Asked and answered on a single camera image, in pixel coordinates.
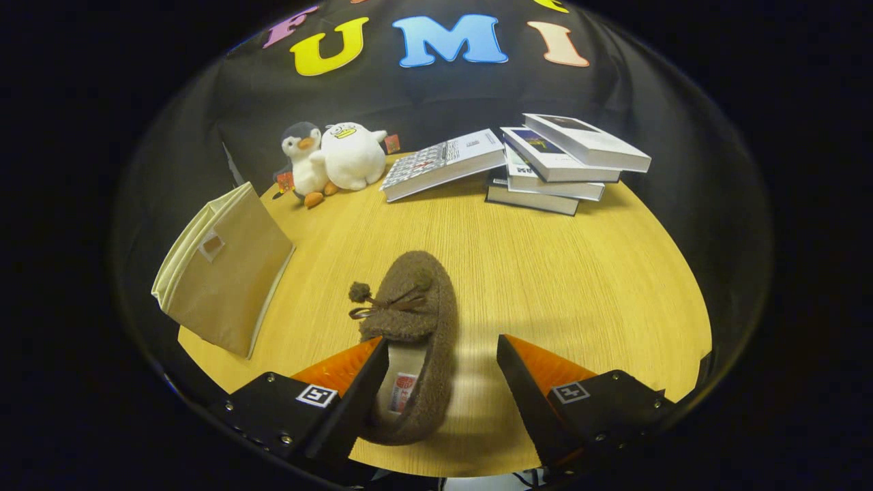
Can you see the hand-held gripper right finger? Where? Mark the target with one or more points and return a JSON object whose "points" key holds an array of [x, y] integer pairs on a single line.
{"points": [[532, 409]]}

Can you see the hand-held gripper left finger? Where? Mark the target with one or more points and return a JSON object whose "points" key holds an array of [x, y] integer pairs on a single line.
{"points": [[354, 416]]}

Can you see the brown fuzzy shoe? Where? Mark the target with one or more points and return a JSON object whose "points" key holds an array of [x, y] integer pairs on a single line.
{"points": [[416, 273]]}

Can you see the beige fabric storage box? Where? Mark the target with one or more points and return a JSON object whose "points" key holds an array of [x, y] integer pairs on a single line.
{"points": [[232, 286]]}

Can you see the dark grey book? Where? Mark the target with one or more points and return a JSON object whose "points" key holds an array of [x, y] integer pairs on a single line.
{"points": [[525, 199]]}

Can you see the white book striped spine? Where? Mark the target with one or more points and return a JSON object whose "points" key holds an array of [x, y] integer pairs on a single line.
{"points": [[545, 184]]}

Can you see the penguin plush toy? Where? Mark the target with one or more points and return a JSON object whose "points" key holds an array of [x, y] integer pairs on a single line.
{"points": [[307, 170]]}

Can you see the white duck plush toy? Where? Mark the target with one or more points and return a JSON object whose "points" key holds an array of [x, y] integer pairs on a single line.
{"points": [[354, 160]]}

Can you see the grey patterned cover book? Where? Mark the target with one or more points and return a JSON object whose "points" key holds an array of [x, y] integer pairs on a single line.
{"points": [[436, 164]]}

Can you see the white book dark picture cover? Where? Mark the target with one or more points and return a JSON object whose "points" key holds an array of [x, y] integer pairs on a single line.
{"points": [[586, 140]]}

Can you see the black backdrop cloth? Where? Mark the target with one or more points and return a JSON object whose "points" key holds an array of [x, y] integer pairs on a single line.
{"points": [[443, 95]]}

